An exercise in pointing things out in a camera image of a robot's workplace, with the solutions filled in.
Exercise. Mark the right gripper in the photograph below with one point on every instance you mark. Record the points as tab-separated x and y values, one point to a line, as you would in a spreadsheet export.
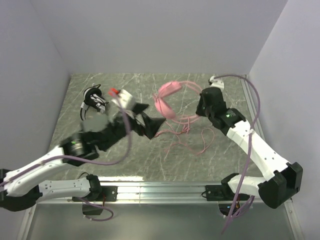
200	106

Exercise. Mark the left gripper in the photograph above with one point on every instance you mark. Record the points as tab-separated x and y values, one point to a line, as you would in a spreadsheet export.
139	122

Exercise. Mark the pink headphones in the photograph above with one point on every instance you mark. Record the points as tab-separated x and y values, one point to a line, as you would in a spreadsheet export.
161	98

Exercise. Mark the white black headphones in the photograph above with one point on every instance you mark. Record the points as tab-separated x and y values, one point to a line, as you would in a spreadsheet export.
93	98

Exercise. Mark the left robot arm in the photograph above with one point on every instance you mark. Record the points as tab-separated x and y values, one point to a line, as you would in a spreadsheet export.
31	184

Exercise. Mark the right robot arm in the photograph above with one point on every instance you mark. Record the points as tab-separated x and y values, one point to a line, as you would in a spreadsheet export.
280	179

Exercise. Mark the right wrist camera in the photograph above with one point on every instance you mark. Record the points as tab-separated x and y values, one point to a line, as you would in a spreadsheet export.
216	83

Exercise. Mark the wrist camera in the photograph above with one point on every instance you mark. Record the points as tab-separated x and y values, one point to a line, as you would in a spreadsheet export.
216	83
122	98

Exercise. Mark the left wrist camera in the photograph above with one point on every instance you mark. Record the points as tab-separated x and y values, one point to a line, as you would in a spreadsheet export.
122	98

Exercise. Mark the aluminium front rail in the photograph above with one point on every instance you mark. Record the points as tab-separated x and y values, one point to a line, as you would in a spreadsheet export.
128	191

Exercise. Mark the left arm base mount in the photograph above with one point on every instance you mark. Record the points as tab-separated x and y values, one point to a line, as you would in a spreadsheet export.
108	195

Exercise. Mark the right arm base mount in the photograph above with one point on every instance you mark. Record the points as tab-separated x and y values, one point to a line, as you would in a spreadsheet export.
221	194

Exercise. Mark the aluminium left side rail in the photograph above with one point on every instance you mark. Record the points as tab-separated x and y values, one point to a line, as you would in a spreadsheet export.
26	223

